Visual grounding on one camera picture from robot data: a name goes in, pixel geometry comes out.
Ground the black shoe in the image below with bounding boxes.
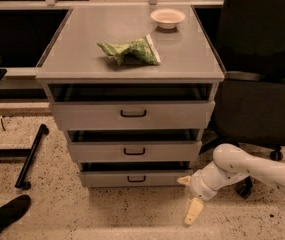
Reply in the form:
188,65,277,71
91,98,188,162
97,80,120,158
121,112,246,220
0,195,31,233

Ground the green chip bag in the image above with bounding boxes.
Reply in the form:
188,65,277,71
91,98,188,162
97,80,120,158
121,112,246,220
98,34,161,65

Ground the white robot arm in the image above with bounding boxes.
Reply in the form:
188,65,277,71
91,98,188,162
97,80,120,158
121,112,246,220
177,144,285,226

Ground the grey drawer cabinet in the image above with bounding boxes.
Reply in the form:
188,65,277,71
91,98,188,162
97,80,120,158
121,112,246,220
35,4,225,189

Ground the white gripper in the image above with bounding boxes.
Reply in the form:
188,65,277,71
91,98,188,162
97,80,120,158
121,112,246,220
177,162,248,226

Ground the grey middle drawer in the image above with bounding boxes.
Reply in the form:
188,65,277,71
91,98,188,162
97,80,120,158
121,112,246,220
66,129,202,162

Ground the grey top drawer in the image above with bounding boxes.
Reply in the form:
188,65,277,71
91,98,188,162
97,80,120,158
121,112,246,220
49,84,214,130

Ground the black table leg base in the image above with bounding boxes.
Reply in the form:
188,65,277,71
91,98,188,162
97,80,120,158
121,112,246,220
0,124,49,190

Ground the grey drawer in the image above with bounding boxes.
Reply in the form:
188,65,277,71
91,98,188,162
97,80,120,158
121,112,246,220
49,84,214,130
79,161,193,188
66,129,202,162

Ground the black office chair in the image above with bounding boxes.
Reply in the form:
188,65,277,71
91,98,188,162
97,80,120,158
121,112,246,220
199,0,285,200

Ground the grey bottom drawer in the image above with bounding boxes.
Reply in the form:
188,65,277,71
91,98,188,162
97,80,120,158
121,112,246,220
79,161,193,188

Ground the white bowl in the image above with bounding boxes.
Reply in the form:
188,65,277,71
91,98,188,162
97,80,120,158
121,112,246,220
151,8,185,30

